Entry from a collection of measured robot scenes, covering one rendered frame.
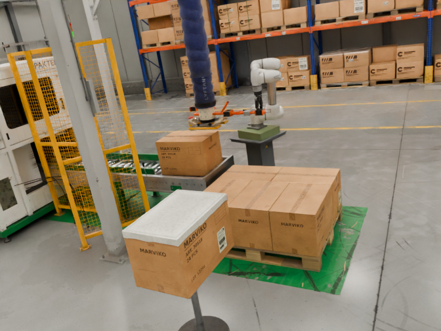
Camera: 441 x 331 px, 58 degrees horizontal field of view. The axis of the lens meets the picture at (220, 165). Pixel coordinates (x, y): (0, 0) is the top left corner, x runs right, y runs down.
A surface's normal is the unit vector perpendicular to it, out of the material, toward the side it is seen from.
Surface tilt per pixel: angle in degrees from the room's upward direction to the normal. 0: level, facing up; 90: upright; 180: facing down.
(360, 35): 90
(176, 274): 90
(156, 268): 90
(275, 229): 90
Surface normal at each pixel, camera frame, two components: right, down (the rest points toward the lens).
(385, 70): -0.44, 0.37
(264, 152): 0.70, 0.15
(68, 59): 0.88, 0.04
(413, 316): -0.15, -0.93
